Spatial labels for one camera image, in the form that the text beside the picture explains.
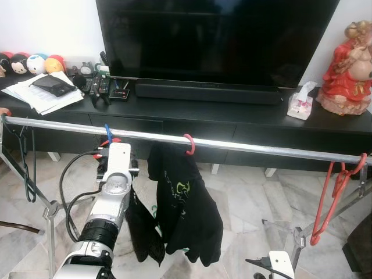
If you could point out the blue plastic hanger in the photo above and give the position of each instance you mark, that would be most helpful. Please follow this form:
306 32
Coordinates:
107 132

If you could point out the black polo shirt red trim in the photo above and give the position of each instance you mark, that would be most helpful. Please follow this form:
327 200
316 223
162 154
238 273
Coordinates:
142 232

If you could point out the pink plastic hanger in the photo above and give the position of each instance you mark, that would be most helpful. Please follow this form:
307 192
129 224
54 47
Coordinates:
193 144

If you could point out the red plastic hanger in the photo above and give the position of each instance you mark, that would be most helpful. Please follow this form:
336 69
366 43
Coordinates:
315 237

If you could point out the small black electronic device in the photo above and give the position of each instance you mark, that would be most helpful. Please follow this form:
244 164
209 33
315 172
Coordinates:
120 93

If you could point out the black remote control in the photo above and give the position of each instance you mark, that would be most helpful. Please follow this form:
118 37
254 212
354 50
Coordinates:
93 86
104 87

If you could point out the black wallet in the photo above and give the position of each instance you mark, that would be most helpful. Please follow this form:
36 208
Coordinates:
53 86

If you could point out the white paper stack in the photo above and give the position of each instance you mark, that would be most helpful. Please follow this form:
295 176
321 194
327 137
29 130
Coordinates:
35 99

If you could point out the small green white cup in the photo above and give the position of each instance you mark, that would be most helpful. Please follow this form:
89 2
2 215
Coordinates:
103 70

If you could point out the small grey figurine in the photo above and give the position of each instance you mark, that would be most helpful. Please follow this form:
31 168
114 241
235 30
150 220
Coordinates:
86 70

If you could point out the black t-shirt green logo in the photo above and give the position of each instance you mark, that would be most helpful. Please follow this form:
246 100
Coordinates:
192 221

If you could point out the yellow red bear plush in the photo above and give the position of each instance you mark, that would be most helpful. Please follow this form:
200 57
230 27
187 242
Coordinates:
54 65

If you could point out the white blue duck plush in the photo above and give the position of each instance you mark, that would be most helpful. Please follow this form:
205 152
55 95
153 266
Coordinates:
36 65

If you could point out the black soundbar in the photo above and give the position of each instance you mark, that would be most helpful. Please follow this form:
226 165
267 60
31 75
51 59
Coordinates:
209 92

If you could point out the red laughing Buddha statue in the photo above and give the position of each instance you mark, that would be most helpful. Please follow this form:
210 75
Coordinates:
346 78

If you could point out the black TV console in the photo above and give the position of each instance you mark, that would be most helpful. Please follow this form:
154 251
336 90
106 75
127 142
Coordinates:
232 125

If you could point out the white pink tissue pack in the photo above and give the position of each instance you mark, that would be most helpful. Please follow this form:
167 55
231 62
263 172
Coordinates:
300 107

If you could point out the black flat television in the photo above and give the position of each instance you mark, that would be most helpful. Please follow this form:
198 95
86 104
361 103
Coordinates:
215 40

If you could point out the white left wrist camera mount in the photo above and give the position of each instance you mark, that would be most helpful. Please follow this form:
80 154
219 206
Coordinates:
119 160

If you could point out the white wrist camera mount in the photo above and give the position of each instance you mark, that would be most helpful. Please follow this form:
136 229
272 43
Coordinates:
119 160
282 266

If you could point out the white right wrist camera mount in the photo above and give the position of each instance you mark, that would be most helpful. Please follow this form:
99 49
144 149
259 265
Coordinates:
282 266

